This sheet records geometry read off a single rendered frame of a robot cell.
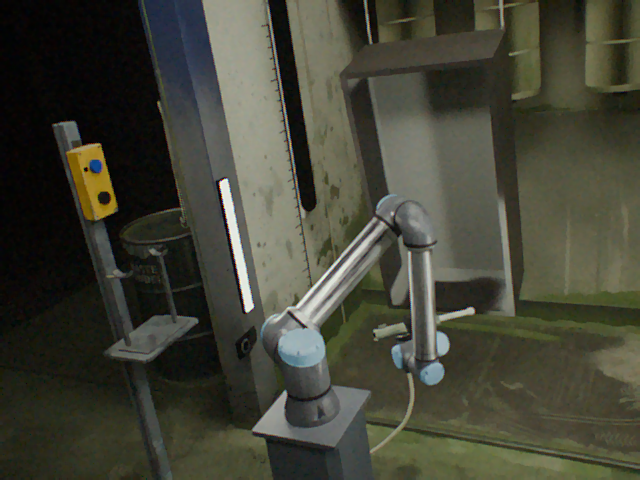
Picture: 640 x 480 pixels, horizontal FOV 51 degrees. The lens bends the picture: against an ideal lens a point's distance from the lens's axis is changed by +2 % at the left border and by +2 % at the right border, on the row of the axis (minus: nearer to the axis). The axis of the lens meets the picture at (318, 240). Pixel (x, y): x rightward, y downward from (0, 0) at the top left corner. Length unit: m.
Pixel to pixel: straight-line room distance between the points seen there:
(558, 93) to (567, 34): 0.32
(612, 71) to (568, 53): 0.48
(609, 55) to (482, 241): 1.11
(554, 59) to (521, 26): 0.43
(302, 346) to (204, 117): 1.12
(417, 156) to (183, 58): 1.17
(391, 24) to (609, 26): 1.12
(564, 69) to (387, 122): 1.34
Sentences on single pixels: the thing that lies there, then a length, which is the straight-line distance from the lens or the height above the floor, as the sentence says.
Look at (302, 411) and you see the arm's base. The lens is 2.21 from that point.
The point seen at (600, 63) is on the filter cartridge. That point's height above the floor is 1.40.
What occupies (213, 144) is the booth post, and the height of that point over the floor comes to 1.42.
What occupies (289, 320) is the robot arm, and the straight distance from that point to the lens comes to 2.29.
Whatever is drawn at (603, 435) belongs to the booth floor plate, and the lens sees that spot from 3.16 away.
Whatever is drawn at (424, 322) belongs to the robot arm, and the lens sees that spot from 2.37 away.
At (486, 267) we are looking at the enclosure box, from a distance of 3.44.
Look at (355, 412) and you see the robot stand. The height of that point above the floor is 0.64.
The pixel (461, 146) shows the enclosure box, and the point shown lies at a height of 1.21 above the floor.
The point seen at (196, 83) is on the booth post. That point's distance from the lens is 2.78.
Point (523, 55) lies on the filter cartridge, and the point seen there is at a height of 1.48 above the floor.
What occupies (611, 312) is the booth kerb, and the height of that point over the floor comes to 0.13.
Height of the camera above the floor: 1.93
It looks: 20 degrees down
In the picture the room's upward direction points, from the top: 9 degrees counter-clockwise
